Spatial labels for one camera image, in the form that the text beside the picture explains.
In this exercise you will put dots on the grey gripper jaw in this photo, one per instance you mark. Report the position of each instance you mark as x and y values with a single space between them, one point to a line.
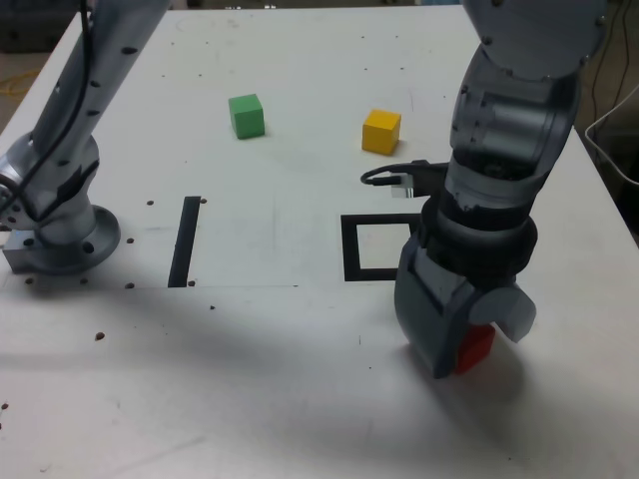
424 319
509 312

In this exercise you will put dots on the red cube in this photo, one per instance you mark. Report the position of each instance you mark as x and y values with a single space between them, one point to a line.
474 349

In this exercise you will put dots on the yellow cube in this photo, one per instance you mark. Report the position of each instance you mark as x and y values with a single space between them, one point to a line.
380 132

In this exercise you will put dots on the green cube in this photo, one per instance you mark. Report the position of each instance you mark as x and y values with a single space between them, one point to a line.
246 117

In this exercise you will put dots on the black tape square outline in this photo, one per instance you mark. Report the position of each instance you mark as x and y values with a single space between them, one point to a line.
349 249

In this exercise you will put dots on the white plastic bin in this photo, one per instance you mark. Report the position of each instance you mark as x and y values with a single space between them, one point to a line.
589 132

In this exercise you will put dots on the black tape strip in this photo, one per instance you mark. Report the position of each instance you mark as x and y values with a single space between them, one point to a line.
184 244

